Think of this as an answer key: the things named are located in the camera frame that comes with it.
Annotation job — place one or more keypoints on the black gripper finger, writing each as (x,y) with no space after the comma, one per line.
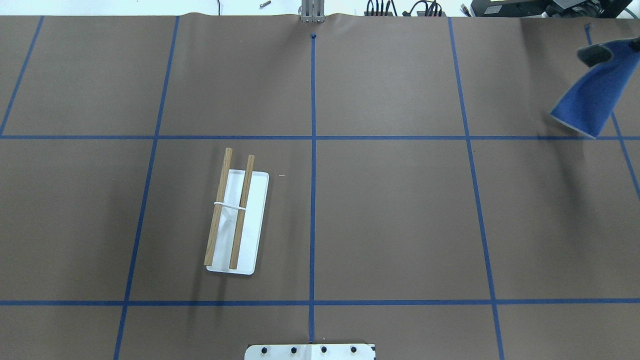
(594,54)

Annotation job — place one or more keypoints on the blue microfiber towel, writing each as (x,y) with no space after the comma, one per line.
(588,104)

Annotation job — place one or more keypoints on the white rack base tray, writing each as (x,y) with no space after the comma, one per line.
(251,234)

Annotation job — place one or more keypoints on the right wooden rack bar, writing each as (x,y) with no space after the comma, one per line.
(241,212)

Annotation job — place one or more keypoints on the wooden rack bar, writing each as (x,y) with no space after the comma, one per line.
(241,212)
(217,212)

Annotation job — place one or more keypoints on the left wooden rack bar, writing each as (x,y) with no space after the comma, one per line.
(217,212)

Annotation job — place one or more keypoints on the black equipment at corner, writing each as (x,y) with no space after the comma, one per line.
(605,9)

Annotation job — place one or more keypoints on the white mounting plate with bolts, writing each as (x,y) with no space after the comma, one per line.
(327,351)

